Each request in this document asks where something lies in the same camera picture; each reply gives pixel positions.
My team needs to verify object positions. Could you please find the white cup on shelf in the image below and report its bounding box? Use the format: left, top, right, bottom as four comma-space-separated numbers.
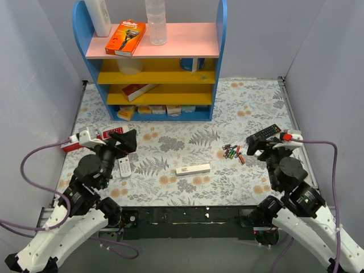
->
117, 59, 144, 76

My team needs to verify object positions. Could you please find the white tall bottle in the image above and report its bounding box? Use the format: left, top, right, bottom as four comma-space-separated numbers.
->
85, 0, 111, 37

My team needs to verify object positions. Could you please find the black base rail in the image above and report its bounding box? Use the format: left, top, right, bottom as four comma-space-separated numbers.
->
98, 204, 291, 241

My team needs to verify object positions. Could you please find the clear plastic bottle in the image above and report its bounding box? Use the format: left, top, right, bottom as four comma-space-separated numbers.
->
145, 0, 167, 46

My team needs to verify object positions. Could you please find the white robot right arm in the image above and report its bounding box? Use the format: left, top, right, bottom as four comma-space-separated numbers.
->
243, 133, 363, 272

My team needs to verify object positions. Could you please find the white remote on table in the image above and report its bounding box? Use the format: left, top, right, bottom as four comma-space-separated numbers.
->
118, 156, 131, 177

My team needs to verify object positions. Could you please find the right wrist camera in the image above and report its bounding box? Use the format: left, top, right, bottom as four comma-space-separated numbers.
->
273, 130, 303, 151

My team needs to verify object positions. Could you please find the red white box on shelf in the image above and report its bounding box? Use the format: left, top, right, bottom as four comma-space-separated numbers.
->
122, 84, 157, 102

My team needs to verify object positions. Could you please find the black tv remote control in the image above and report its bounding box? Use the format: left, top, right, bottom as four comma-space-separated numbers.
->
246, 124, 281, 143

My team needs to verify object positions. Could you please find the red white calculator remote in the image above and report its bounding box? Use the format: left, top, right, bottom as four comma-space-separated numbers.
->
101, 126, 128, 140

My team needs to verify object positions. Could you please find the blue white can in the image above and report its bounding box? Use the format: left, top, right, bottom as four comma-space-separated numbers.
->
179, 58, 205, 72

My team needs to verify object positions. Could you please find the white slim remote control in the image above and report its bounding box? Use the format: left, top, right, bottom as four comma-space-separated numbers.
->
176, 164, 211, 176

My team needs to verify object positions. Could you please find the blue wooden shelf unit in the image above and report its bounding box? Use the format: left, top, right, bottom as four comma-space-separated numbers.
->
72, 1, 228, 121

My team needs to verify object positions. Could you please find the orange razor box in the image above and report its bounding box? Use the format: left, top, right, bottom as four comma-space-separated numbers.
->
105, 20, 146, 57

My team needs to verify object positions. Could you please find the red white toothpaste box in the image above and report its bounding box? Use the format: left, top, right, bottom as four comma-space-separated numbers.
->
61, 142, 86, 153

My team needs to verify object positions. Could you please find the pile of aaa batteries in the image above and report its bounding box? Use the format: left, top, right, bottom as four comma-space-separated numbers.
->
222, 144, 245, 165

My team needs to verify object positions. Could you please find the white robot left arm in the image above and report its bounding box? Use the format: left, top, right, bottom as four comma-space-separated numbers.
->
5, 126, 137, 272

